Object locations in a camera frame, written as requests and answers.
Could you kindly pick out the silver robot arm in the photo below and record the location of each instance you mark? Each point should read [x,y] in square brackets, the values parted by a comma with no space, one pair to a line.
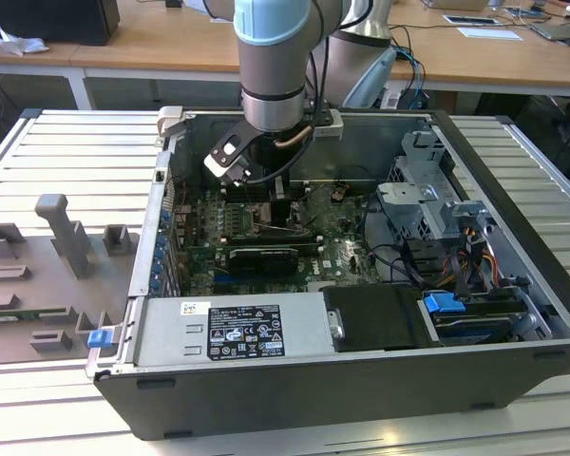
[271,62]

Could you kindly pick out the black RAM slot row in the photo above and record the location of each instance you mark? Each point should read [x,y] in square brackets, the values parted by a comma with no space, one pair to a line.
[275,242]
[261,193]

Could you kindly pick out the CPU socket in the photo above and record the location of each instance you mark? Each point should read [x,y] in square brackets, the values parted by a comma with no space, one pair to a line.
[261,218]

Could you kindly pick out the black graphics card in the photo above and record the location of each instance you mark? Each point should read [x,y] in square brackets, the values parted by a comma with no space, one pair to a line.
[263,261]

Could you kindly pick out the green motherboard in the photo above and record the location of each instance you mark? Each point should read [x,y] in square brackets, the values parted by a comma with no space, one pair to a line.
[342,256]

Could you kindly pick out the pale blue teach pendant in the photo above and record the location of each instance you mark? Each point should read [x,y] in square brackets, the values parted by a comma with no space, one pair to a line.
[370,81]

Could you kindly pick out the white power adapter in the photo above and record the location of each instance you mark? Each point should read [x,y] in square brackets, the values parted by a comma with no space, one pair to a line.
[392,100]

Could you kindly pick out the grey metal drive cage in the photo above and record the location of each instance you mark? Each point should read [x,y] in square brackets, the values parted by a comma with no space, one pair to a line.
[408,199]

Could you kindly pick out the black plastic shroud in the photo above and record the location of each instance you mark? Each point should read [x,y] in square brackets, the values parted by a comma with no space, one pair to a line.
[375,318]

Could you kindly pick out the grey power supply unit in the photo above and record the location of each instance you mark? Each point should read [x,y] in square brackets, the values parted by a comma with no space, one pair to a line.
[171,332]

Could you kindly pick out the hard disk in blue carrier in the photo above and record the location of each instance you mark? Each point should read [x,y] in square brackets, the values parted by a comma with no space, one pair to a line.
[442,302]

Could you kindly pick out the blue case latch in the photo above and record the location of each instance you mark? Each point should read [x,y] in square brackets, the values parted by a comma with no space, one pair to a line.
[100,339]

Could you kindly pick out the black open PC case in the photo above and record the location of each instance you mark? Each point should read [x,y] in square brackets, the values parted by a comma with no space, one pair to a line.
[313,404]

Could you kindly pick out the white paper sheet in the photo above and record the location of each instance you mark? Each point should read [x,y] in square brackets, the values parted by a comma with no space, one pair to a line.
[489,33]

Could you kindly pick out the black computer box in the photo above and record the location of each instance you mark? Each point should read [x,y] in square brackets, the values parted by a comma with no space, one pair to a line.
[47,19]

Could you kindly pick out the grey parts rack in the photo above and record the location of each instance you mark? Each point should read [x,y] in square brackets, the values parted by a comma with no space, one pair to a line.
[38,285]

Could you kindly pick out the crumpled white paper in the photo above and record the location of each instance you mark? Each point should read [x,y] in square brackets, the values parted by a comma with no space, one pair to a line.
[21,43]

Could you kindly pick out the green RAM stick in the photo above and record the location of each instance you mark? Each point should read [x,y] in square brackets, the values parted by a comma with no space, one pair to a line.
[28,315]

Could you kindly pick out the grey laptop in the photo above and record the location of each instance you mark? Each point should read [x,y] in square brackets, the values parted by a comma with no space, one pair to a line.
[558,31]

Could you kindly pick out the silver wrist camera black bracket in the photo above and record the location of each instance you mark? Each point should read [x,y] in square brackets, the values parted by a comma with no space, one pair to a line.
[228,149]

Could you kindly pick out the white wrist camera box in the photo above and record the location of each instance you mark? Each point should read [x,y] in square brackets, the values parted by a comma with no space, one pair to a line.
[330,130]

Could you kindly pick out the expansion slot bracket row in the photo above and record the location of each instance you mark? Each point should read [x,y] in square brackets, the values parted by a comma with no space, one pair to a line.
[164,247]

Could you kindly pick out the wooden desk white frame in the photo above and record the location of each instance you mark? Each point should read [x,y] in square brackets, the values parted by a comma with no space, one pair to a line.
[171,47]

